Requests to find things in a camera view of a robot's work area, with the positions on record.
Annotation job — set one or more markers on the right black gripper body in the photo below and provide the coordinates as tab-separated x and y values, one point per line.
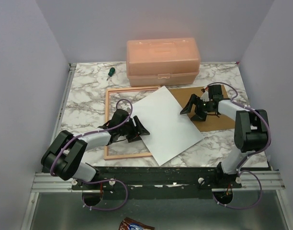
205	107

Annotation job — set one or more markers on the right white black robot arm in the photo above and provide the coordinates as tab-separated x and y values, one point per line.
251	133

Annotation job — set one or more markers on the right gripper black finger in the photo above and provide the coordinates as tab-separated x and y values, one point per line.
188	107
199	117

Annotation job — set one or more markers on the building photo print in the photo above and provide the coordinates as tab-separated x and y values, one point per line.
170	132

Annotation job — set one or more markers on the aluminium extrusion rail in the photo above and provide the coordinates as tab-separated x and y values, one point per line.
57	207

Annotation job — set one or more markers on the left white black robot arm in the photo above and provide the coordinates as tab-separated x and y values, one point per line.
64	155

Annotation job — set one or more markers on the brown fibreboard backing board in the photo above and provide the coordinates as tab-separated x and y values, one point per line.
212	122

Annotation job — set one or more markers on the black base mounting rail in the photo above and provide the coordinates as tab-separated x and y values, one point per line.
152	183

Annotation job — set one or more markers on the orange translucent plastic toolbox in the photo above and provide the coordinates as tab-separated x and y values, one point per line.
164	62

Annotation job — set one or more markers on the green handled screwdriver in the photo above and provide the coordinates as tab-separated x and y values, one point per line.
111	73

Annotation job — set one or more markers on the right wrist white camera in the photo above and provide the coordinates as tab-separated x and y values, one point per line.
205	95

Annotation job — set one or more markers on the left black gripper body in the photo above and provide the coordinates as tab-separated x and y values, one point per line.
129	130

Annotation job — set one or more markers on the brown snack wrapper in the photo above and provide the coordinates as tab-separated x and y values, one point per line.
130	224

